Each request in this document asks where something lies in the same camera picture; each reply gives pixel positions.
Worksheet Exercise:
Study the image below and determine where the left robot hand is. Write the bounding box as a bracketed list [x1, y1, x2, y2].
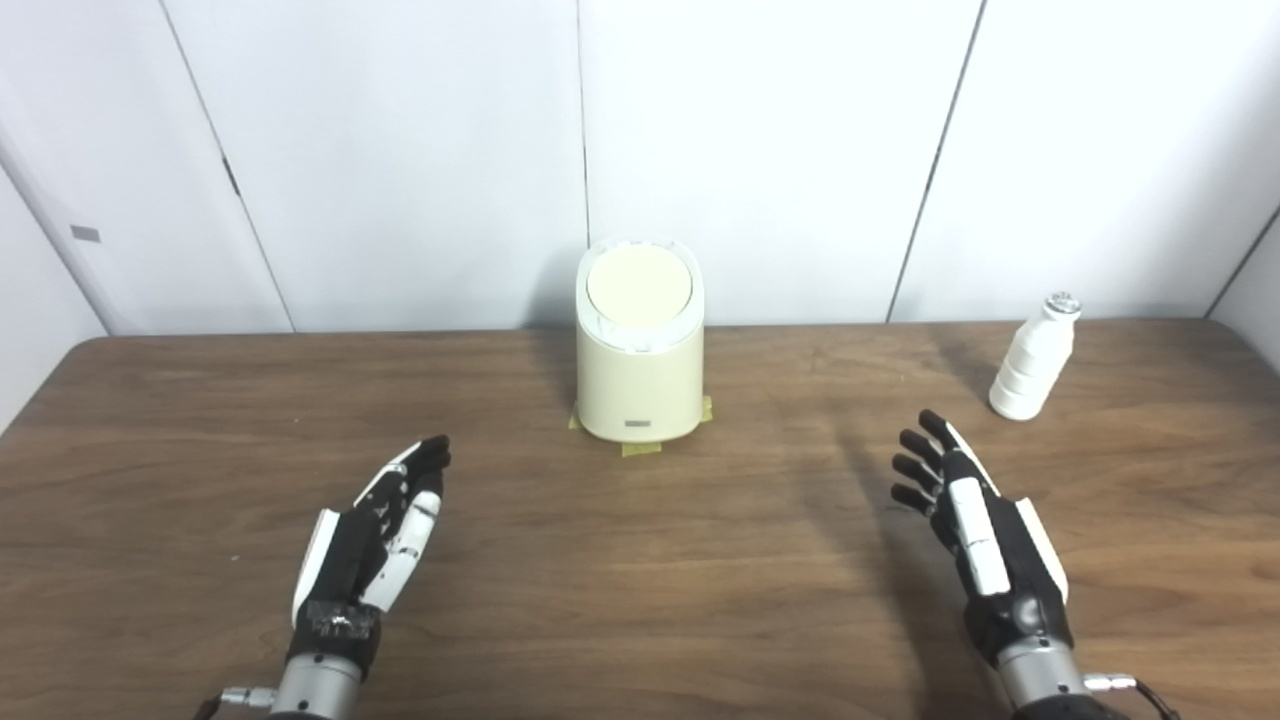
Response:
[290, 434, 452, 681]

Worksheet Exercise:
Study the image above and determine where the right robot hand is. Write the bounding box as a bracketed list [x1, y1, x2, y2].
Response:
[890, 408, 1076, 669]

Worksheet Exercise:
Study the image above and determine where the small white plastic bottle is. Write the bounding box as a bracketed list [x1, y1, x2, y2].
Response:
[988, 292, 1082, 422]

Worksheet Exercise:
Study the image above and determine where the round cream bin lid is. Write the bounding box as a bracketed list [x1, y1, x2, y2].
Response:
[586, 247, 694, 328]

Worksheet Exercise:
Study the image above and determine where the cream-colored bin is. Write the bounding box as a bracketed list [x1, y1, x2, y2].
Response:
[575, 237, 706, 444]

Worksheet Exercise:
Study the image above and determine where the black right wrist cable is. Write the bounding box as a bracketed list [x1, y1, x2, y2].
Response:
[1083, 674, 1181, 720]

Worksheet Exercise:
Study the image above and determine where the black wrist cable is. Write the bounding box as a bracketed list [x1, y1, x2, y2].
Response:
[1083, 674, 1181, 720]
[195, 686, 279, 720]

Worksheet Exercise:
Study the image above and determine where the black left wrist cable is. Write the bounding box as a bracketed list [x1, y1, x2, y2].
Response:
[195, 686, 279, 720]

